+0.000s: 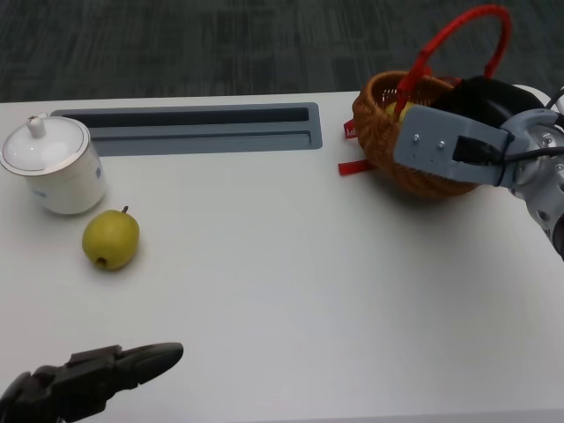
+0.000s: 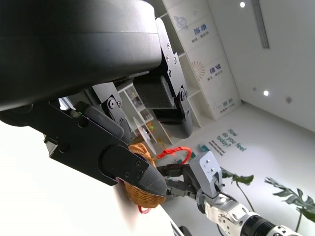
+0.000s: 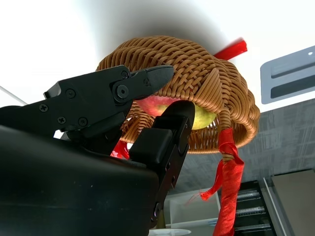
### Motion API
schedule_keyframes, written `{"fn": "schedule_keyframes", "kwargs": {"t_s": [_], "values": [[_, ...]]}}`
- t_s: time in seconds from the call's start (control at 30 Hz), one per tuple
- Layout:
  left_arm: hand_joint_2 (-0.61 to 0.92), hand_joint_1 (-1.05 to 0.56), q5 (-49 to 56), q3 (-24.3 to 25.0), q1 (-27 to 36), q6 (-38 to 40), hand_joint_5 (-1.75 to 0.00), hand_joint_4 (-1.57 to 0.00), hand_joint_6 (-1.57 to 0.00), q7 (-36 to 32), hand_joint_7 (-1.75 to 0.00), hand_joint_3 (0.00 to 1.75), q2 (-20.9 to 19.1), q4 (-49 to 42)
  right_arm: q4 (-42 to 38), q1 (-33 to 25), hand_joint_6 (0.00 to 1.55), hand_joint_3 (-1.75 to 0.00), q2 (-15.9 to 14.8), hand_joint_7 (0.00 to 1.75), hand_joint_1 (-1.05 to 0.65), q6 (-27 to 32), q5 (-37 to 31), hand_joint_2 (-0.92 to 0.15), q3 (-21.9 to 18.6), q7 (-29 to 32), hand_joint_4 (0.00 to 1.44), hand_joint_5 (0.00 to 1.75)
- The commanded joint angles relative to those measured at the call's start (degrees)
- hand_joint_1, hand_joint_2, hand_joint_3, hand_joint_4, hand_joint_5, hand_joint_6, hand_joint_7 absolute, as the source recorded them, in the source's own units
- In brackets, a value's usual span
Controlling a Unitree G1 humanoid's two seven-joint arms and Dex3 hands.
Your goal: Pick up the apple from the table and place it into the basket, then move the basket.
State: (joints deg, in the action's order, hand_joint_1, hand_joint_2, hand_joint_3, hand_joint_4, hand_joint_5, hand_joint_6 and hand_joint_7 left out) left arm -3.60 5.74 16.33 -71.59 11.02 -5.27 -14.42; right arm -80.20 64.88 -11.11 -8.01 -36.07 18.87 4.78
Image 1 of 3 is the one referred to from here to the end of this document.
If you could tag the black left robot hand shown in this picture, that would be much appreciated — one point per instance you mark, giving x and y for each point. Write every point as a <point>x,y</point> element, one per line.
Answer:
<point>79,374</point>

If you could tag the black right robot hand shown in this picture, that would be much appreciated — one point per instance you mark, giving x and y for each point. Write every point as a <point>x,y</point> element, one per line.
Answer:
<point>489,101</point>

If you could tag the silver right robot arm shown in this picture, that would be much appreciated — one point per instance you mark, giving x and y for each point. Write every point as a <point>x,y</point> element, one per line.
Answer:
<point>546,185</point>

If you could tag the green pear with stem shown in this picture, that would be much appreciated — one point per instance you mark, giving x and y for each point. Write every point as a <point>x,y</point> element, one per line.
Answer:
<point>110,238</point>

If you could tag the red printed ribbon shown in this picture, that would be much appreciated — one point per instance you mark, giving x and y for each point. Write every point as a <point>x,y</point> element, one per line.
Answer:
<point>352,167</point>

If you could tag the white ceramic cup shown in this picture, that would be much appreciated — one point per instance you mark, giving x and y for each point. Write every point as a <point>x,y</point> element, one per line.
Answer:
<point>70,187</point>

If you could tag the white cup lid with knob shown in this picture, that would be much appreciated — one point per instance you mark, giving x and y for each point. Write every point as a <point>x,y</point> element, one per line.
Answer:
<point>44,147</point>

